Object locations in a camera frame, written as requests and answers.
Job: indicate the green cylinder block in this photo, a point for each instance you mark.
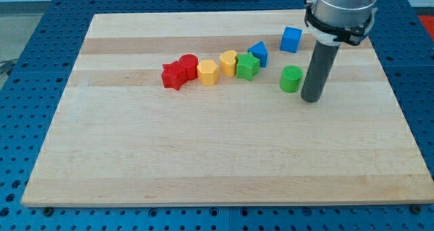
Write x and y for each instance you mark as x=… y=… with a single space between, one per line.
x=290 y=79

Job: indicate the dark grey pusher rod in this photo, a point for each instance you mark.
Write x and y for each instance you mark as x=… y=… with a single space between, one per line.
x=320 y=65

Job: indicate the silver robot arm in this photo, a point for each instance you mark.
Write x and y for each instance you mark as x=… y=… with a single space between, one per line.
x=333 y=22

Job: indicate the green star block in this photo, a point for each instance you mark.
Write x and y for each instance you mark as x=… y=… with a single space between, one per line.
x=247 y=66

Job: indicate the red star block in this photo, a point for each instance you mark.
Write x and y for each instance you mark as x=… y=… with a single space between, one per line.
x=173 y=75

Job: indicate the wooden board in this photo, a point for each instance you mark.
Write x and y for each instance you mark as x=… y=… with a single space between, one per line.
x=119 y=138

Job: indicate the yellow hexagon block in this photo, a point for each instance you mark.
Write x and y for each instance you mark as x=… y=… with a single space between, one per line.
x=207 y=72

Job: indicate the yellow heart block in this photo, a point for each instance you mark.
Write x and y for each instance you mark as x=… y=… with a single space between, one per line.
x=228 y=63

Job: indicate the red cylinder block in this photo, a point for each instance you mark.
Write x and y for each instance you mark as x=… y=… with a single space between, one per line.
x=189 y=62

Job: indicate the blue triangle block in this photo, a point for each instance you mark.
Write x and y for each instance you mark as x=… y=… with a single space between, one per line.
x=259 y=51

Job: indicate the blue cube block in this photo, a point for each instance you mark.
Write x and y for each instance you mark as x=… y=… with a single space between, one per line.
x=290 y=39

